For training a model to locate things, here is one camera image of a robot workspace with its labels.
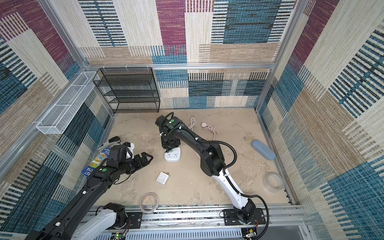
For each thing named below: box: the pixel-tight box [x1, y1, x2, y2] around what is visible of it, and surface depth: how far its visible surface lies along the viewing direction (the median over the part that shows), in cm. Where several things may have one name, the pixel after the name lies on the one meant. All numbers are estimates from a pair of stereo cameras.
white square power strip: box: [164, 147, 181, 163], surface depth 94 cm
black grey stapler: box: [97, 136, 122, 150], surface depth 101 cm
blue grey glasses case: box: [251, 139, 276, 161], surface depth 98 cm
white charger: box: [155, 172, 170, 186], surface depth 86 cm
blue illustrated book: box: [81, 146, 111, 178], surface depth 92 cm
